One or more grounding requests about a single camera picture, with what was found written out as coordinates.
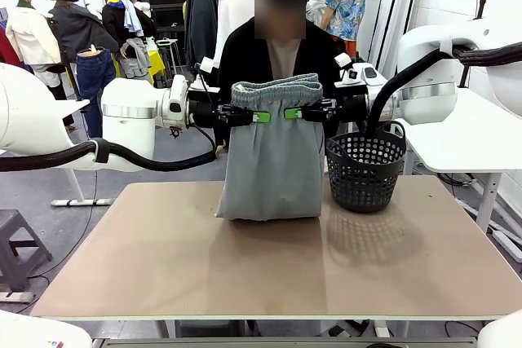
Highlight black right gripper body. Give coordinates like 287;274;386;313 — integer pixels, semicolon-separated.
336;93;370;125

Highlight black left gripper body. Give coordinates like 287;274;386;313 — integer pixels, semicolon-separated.
188;87;223;129

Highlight grey training pants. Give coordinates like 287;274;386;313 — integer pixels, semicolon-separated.
215;73;325;222

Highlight yellow table cloth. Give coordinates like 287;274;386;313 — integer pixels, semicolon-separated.
146;49;166;80

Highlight person in black coat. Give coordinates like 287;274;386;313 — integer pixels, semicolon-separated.
215;0;343;153

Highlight white metal rack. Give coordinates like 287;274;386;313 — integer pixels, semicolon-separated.
157;37;184;84

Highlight black perforated plastic basket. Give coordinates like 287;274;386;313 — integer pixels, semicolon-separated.
325;120;407;214

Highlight mannequin in grey hoodie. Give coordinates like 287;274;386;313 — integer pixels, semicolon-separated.
119;37;154;82

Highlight mannequin in navy hooded coat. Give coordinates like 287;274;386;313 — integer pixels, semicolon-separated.
183;0;220;76

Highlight mannequin in white shirt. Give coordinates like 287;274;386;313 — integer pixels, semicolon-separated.
215;0;262;68

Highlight white folded backdrop panels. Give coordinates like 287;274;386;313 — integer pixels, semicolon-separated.
368;0;425;80

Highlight mannequin in dark blue jeans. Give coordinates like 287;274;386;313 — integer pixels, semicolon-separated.
76;44;117;139

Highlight mannequin with yellow blue clothes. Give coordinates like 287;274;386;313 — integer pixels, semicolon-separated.
100;0;158;51

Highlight figure in black bucket hat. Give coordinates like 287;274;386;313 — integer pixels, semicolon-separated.
44;0;119;80

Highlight black tripod stand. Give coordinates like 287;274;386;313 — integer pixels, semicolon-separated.
459;0;491;88

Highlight mannequin in cream jacket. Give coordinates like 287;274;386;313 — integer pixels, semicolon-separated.
5;0;62;100

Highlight grey plastic step stool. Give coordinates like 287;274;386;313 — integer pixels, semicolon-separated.
0;209;54;293

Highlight white stand foot bar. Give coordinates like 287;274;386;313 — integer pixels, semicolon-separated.
0;291;34;304

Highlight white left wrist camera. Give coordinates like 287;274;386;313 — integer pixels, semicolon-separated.
194;57;222;90

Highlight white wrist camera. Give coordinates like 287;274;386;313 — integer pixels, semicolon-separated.
194;57;222;90
334;53;368;89

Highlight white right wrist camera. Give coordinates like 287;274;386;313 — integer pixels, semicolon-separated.
334;53;368;89

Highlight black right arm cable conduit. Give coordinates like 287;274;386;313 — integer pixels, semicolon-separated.
365;41;522;137

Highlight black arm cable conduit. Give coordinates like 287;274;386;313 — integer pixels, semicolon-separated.
0;138;217;173
365;41;522;137

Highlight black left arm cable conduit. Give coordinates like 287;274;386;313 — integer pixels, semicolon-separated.
0;138;217;173

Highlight grey metal frame rail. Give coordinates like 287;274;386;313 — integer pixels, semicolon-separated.
91;336;478;348

